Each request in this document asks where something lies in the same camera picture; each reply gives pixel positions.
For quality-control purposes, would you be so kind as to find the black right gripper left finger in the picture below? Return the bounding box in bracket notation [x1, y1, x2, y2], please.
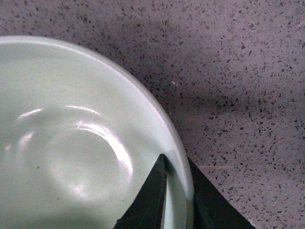
[115, 154, 167, 229]

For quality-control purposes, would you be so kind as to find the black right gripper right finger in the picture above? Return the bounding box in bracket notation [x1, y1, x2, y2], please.
[189, 160, 254, 229]

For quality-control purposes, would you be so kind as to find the green bowl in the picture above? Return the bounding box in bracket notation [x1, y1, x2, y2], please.
[0, 36, 194, 229]

